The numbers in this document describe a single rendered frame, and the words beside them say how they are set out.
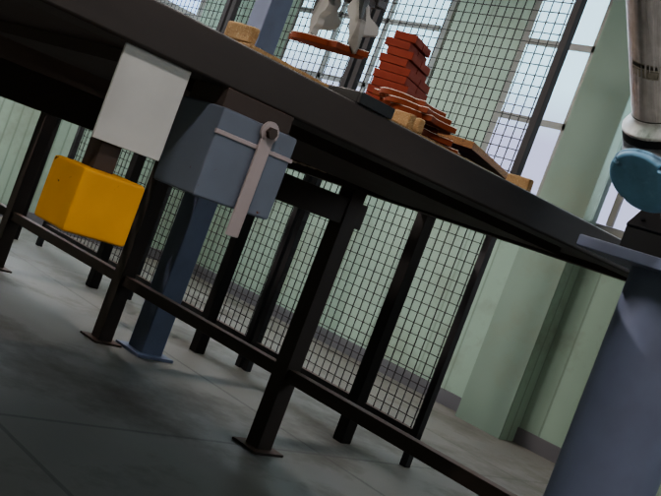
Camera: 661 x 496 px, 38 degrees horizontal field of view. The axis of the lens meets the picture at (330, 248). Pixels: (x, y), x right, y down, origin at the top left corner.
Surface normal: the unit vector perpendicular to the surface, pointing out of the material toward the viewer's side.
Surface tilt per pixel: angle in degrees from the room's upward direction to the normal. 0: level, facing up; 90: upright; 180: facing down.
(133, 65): 90
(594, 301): 90
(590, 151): 90
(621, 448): 90
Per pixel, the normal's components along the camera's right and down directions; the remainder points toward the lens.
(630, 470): 0.04, 0.05
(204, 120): -0.67, -0.23
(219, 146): 0.65, 0.27
